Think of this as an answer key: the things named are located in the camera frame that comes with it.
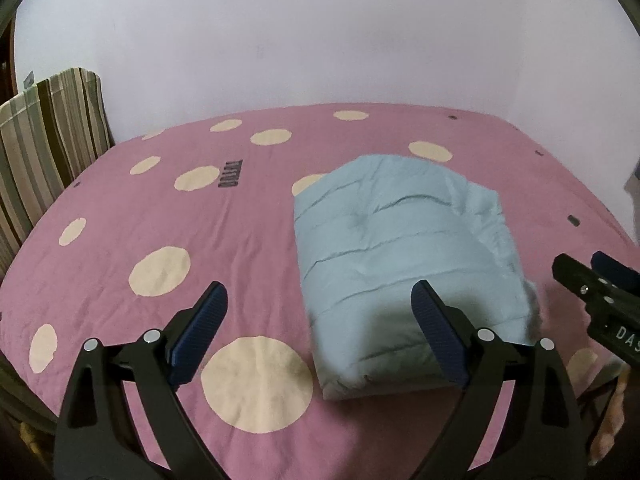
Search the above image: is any light blue puffer jacket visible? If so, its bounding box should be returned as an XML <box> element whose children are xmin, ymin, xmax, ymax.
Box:
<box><xmin>294</xmin><ymin>155</ymin><xmax>539</xmax><ymax>401</ymax></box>

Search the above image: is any person's right hand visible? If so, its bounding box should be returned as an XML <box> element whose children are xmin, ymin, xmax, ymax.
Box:
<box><xmin>588</xmin><ymin>366</ymin><xmax>631</xmax><ymax>466</ymax></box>

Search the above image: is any pink dotted bed sheet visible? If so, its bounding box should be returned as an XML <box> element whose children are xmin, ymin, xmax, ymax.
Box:
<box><xmin>1</xmin><ymin>104</ymin><xmax>639</xmax><ymax>479</ymax></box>

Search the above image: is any striped green brown cushion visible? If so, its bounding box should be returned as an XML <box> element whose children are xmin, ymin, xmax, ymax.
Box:
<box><xmin>0</xmin><ymin>67</ymin><xmax>115</xmax><ymax>274</ymax></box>

